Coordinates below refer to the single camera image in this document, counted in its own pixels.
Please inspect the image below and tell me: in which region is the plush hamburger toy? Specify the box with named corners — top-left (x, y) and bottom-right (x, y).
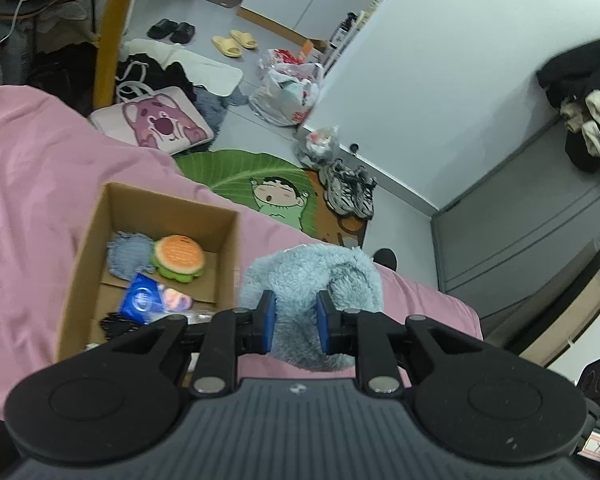
top-left (151, 235), bottom-right (206, 283)

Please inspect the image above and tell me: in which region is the grey door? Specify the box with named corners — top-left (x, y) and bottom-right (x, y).
top-left (432, 122), bottom-right (600, 318)

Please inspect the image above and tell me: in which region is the clear bag white stuffing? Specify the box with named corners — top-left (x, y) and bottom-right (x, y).
top-left (182, 310), bottom-right (214, 325)

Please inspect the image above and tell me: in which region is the grey sneaker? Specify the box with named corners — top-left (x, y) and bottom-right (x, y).
top-left (318, 158), bottom-right (356, 217)
top-left (354, 166), bottom-right (377, 220)

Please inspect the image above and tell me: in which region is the small clear trash bag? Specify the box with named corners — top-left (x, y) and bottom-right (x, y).
top-left (294, 127), bottom-right (339, 169)

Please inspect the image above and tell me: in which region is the grey sneaker right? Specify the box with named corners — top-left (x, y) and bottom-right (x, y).
top-left (354, 166), bottom-right (377, 220)

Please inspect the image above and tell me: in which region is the round white yellow table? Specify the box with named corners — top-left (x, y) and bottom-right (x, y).
top-left (93, 0), bottom-right (132, 110)

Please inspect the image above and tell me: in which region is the yellow slipper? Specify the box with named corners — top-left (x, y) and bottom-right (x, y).
top-left (211, 36), bottom-right (242, 58)
top-left (230, 29), bottom-right (258, 50)

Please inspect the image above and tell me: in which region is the pink bed sheet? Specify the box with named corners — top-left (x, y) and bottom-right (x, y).
top-left (0, 75), bottom-right (484, 421)

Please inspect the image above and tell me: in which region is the white floor mat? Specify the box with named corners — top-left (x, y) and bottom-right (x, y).
top-left (119, 38), bottom-right (244, 98)

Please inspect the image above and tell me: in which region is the cardboard box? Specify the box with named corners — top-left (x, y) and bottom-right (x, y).
top-left (55, 182), bottom-right (239, 361)

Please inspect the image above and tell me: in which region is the large white shopping bag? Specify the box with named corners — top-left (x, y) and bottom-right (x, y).
top-left (249, 49), bottom-right (324, 127)

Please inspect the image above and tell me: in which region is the black white hanging jacket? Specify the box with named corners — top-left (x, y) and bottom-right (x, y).
top-left (535, 39), bottom-right (600, 174)

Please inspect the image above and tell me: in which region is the fluffy blue-grey plush roll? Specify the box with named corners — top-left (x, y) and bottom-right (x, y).
top-left (238, 244), bottom-right (384, 373)

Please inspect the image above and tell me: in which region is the small blue-grey cloth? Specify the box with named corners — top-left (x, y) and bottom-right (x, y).
top-left (107, 231), bottom-right (156, 282)

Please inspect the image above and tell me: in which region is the grey sneaker left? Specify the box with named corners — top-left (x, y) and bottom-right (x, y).
top-left (318, 158), bottom-right (356, 217)

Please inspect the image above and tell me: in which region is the yellow slipper near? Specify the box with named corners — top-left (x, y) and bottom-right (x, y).
top-left (211, 36), bottom-right (242, 58)

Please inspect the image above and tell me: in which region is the black clothes pile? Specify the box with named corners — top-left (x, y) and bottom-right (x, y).
top-left (114, 53), bottom-right (196, 103)

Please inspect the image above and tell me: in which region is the black slipper pair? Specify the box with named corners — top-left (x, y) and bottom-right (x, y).
top-left (147, 18), bottom-right (196, 44)

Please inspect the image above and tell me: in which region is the green leaf cartoon rug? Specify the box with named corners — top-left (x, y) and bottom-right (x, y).
top-left (175, 150), bottom-right (367, 247)

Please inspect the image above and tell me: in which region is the yellow slipper far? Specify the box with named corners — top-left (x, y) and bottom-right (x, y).
top-left (230, 29), bottom-right (258, 50)

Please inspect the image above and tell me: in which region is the pink bear cushion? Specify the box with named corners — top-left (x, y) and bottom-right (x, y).
top-left (88, 87), bottom-right (214, 155)

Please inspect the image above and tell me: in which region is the blue planet tissue pack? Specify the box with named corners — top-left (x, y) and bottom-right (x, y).
top-left (118, 272), bottom-right (195, 323)

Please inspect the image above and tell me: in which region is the black framed board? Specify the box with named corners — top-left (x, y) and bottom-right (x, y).
top-left (481, 248), bottom-right (600, 367)

